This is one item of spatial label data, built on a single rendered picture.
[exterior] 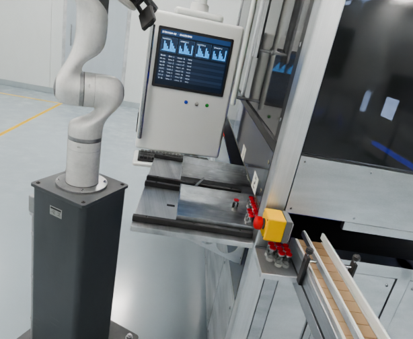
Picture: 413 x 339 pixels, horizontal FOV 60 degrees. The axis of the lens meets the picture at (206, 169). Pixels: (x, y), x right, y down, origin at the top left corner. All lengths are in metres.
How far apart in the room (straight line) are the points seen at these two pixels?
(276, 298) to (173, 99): 1.20
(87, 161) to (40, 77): 5.84
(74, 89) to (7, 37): 6.04
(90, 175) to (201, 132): 0.88
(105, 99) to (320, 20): 0.73
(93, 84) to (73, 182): 0.37
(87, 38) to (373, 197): 1.03
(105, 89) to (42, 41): 5.80
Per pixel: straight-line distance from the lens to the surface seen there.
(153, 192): 1.39
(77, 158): 1.36
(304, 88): 1.02
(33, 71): 7.18
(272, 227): 1.04
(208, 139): 2.09
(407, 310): 1.52
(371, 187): 1.19
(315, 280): 1.02
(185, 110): 2.03
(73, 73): 1.28
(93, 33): 1.27
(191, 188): 1.41
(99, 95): 1.29
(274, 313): 1.36
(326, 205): 1.16
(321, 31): 1.02
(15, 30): 7.23
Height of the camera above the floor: 1.48
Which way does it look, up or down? 20 degrees down
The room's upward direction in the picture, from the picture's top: 11 degrees clockwise
